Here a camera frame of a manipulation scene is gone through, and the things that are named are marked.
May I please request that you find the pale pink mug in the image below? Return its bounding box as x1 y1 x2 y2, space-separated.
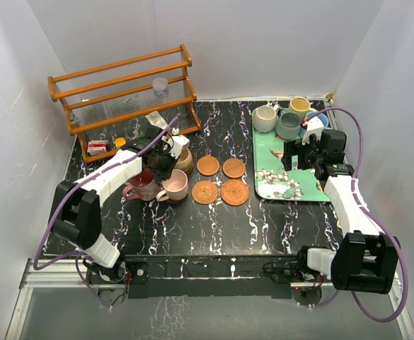
156 169 188 201

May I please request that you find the brown stoneware mug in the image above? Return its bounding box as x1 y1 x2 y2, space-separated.
174 147 193 174

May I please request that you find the pink halloween mug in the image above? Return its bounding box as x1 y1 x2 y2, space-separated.
122 169 160 201

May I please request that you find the green floral tray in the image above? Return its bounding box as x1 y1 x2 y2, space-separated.
253 125 330 202

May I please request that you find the grey mug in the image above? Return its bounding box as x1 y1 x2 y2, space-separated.
275 112 301 140

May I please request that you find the light wood coaster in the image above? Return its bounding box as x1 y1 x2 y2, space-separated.
222 158 246 179
196 155 220 176

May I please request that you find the woven rattan coaster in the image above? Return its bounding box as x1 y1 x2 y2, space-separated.
220 179 249 206
192 181 218 205

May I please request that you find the orange wooden shelf rack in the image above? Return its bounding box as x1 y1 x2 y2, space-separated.
47 44 201 163

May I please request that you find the dark walnut coaster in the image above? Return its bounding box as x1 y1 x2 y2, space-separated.
166 196 187 204

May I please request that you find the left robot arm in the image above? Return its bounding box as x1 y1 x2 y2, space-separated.
47 125 190 283

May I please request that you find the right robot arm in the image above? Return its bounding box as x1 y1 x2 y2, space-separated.
282 129 398 294

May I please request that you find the clear plastic cup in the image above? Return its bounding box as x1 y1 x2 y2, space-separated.
152 77 168 98

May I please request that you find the blue mug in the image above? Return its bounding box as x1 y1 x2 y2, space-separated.
299 111 330 138

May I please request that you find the white green small box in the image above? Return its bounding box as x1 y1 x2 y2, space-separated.
146 110 168 129

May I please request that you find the yellow grey block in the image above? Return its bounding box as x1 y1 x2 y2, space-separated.
115 137 127 149

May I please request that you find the white cream mug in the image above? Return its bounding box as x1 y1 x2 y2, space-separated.
252 104 282 133

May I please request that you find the yellow mug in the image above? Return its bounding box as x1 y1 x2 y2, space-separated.
288 96 316 120

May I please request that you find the red white small box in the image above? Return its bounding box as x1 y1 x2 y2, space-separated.
87 140 108 156

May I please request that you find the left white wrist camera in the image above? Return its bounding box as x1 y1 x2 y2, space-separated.
169 128 190 159

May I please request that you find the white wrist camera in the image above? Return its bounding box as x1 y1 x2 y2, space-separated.
301 117 324 145
169 128 190 159

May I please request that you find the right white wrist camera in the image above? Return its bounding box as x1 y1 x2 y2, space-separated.
301 117 324 145

